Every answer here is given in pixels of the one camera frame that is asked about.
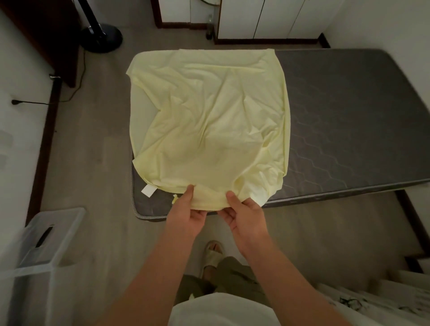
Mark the white wardrobe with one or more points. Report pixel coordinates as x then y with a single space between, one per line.
268 20

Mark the dark wooden door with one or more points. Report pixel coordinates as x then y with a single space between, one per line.
43 33

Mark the dark grey mattress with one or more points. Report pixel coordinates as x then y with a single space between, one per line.
352 127

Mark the small metal door stop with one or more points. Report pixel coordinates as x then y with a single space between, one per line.
55 76

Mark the white shirt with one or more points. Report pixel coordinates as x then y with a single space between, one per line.
221 310

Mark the white printed curtain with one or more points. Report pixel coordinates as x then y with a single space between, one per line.
379 302

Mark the beige right slipper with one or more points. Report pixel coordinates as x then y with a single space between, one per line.
211 257

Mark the white door brown frame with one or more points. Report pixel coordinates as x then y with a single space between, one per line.
174 13

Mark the person's right forearm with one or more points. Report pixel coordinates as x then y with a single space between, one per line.
289 289

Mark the person's right hand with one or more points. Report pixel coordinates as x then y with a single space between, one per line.
248 225

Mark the white wall socket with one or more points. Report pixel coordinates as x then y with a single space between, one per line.
4 138

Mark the person's right leg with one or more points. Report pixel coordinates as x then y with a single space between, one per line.
208 273

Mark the olive green shorts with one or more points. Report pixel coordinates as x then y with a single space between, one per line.
235 278

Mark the clear plastic storage bin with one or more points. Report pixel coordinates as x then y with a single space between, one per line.
37 295

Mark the pale yellow bed sheet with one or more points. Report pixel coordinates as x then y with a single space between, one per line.
208 127

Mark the person's left hand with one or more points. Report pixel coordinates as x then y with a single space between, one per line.
184 218

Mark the person's left forearm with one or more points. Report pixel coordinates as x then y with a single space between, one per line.
151 285

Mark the small dark bottle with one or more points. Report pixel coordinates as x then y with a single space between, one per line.
210 30

